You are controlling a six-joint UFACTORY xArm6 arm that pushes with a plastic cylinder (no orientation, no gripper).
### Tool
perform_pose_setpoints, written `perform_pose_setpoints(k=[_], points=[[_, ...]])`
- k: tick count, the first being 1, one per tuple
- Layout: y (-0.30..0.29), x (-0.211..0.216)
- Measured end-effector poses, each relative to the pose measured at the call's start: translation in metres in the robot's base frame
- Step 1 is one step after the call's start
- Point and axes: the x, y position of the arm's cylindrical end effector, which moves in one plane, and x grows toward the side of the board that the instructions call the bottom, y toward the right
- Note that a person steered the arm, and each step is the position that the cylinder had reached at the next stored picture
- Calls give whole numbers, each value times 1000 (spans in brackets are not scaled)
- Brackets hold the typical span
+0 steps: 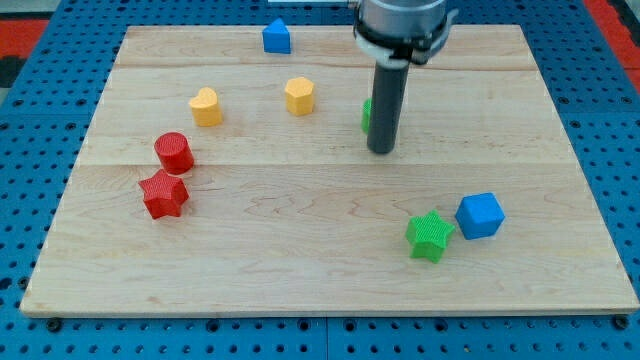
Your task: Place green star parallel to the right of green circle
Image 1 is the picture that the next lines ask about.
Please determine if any yellow heart block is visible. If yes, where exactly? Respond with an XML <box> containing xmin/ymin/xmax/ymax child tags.
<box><xmin>188</xmin><ymin>87</ymin><xmax>223</xmax><ymax>127</ymax></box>

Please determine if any red cylinder block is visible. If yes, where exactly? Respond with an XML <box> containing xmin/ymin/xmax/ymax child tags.
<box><xmin>154</xmin><ymin>132</ymin><xmax>195</xmax><ymax>175</ymax></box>

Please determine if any red star block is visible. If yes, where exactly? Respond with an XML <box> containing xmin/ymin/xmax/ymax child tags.
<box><xmin>138</xmin><ymin>169</ymin><xmax>189</xmax><ymax>219</ymax></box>

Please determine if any green circle block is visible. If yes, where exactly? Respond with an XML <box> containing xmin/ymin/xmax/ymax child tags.
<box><xmin>361</xmin><ymin>98</ymin><xmax>372</xmax><ymax>134</ymax></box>

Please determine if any blue triangle block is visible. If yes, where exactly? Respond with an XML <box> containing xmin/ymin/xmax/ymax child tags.
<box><xmin>262</xmin><ymin>18</ymin><xmax>291</xmax><ymax>54</ymax></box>

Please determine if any yellow hexagon block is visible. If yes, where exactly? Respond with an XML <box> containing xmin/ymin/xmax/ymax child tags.
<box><xmin>285</xmin><ymin>77</ymin><xmax>315</xmax><ymax>116</ymax></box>

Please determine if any green star block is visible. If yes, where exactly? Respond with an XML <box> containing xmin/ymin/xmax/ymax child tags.
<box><xmin>405</xmin><ymin>209</ymin><xmax>455</xmax><ymax>264</ymax></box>

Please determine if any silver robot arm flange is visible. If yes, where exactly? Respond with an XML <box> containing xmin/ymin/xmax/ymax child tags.
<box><xmin>353</xmin><ymin>0</ymin><xmax>459</xmax><ymax>69</ymax></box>

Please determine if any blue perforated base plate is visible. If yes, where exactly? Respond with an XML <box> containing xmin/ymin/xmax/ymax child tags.
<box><xmin>1</xmin><ymin>0</ymin><xmax>639</xmax><ymax>359</ymax></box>

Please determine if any wooden board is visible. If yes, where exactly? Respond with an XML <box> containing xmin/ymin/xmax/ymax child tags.
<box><xmin>21</xmin><ymin>25</ymin><xmax>639</xmax><ymax>318</ymax></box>

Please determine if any blue cube block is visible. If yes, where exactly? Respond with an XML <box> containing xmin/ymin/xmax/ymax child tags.
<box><xmin>455</xmin><ymin>192</ymin><xmax>505</xmax><ymax>240</ymax></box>

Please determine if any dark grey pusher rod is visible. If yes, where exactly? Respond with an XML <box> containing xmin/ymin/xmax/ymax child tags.
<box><xmin>367</xmin><ymin>64</ymin><xmax>409</xmax><ymax>155</ymax></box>

